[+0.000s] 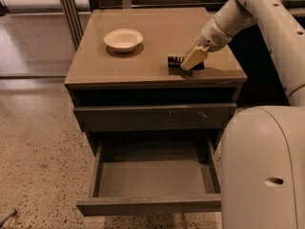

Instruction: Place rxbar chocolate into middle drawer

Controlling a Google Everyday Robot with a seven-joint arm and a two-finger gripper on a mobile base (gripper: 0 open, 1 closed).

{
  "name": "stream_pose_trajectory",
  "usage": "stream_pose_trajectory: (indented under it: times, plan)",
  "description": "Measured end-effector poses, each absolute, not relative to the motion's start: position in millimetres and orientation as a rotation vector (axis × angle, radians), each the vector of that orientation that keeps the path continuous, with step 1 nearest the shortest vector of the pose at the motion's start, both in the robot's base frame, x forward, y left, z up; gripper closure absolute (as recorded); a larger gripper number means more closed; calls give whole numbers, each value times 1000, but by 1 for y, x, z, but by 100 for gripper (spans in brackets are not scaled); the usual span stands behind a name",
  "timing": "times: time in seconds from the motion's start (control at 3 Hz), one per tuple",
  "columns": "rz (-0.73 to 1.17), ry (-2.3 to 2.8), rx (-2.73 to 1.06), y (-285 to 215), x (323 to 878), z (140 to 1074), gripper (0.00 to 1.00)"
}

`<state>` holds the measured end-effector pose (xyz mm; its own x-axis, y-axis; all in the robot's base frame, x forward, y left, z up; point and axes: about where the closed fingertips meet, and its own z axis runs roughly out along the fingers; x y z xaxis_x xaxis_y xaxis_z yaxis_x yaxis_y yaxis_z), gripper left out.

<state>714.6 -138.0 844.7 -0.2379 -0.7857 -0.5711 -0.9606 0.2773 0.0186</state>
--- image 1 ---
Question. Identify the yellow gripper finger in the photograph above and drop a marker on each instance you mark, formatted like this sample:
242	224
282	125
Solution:
194	57

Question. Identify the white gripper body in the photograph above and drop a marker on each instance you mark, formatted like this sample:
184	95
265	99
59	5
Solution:
213	36

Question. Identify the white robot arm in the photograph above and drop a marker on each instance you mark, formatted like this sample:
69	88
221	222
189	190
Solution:
283	36

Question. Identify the grey top drawer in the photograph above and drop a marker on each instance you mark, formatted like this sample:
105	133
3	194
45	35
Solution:
154	118

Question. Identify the grey drawer cabinet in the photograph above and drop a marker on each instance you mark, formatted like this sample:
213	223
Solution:
101	77

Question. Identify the open middle drawer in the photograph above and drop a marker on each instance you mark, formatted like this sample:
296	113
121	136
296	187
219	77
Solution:
153	178

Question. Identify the white ceramic bowl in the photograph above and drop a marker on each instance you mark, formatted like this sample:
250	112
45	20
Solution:
123	40

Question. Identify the dark tool on floor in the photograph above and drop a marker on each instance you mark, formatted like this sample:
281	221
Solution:
7	216

